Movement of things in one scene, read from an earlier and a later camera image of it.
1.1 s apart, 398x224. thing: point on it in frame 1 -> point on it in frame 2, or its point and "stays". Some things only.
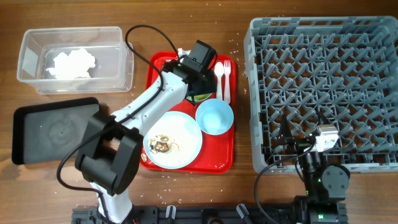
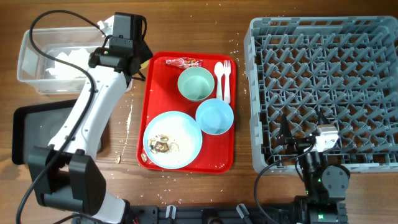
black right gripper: x=285 y=137 stays
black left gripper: x=209 y=83 -> x=146 y=53
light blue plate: x=172 y=140 stays
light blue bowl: x=214 y=116 stays
